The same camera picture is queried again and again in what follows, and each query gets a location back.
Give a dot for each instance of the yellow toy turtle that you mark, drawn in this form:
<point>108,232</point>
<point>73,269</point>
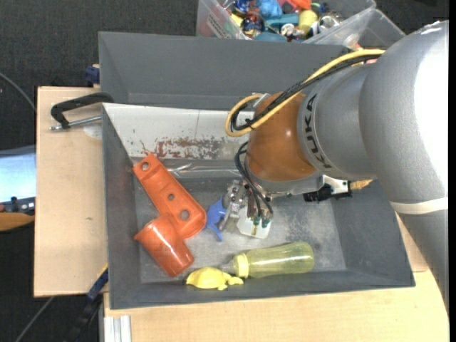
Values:
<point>208,278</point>

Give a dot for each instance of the grey metal bin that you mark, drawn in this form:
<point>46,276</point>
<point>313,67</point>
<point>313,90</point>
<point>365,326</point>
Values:
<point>213,70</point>

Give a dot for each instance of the orange plastic bracket with holes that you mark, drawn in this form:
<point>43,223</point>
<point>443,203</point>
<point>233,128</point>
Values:
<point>167,187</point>

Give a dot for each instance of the yellow clear plastic bottle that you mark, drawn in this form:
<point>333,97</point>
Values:
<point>281,260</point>

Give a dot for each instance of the clear spray bottle blue head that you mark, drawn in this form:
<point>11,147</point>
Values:
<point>213,214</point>

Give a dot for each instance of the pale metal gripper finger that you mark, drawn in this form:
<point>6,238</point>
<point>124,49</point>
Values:
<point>229,221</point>

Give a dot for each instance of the pale wood flat board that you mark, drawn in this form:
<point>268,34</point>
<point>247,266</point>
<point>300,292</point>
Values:
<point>67,191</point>

